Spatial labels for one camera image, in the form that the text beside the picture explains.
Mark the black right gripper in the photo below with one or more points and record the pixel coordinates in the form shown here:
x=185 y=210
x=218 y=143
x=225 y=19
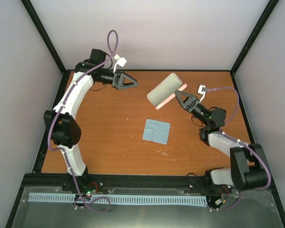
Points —
x=190 y=101

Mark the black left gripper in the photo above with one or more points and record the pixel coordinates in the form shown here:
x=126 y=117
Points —
x=118 y=82

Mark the pink glasses case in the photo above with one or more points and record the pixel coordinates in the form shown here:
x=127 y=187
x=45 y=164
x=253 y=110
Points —
x=165 y=91

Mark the light blue cleaning cloth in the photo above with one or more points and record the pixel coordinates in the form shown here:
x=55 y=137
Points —
x=156 y=131

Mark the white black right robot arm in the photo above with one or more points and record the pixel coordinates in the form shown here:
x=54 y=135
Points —
x=248 y=167

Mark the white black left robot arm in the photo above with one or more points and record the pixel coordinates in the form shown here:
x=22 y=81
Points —
x=64 y=132

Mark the clear acrylic front plate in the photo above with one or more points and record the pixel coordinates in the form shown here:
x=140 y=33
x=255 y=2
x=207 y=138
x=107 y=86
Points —
x=251 y=209

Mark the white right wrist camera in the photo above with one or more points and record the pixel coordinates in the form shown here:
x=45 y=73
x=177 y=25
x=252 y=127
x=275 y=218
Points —
x=201 y=91

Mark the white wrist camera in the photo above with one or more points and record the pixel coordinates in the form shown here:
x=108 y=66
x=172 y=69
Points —
x=201 y=91
x=120 y=61

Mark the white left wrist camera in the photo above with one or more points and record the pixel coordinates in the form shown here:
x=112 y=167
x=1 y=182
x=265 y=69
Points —
x=120 y=61

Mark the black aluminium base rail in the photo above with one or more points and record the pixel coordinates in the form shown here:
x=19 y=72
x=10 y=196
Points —
x=104 y=183

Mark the light blue slotted cable duct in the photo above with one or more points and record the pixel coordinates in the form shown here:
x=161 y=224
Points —
x=122 y=199

